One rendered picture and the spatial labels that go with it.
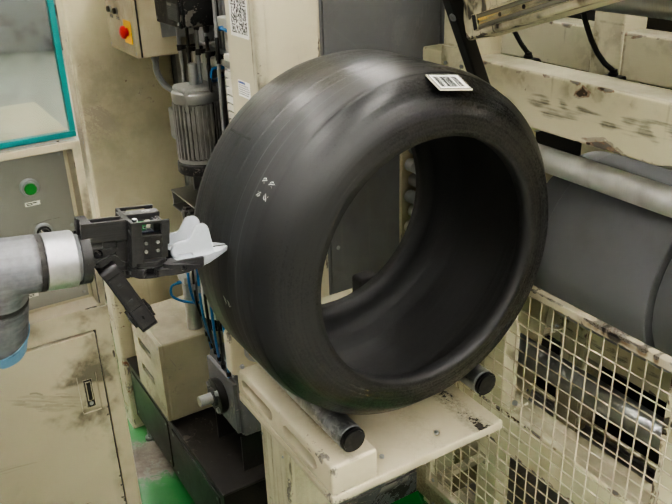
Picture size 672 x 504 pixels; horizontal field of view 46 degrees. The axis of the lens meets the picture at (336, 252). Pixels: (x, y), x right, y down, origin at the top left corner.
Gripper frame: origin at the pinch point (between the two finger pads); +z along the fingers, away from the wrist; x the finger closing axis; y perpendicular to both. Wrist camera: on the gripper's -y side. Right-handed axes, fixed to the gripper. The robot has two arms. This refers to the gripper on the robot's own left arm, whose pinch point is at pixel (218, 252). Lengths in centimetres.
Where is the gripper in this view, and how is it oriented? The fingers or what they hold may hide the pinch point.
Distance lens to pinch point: 114.5
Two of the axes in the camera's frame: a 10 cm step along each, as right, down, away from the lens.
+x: -5.2, -3.3, 7.9
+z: 8.5, -1.3, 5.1
